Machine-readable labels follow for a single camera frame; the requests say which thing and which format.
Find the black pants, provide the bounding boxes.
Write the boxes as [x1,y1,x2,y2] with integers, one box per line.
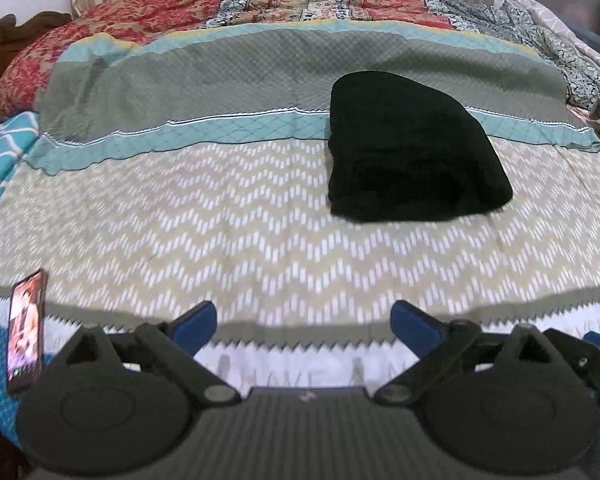
[327,70,514,222]

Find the patterned bedsheet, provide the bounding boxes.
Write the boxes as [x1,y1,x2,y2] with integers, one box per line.
[0,20,600,438]

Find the smartphone with lit screen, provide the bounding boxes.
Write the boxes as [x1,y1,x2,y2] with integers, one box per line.
[6,269,47,396]

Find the red floral blanket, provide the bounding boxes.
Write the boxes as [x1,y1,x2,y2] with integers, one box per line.
[0,0,452,122]

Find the black white patterned blanket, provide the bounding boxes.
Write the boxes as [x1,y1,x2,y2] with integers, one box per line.
[425,0,600,110]

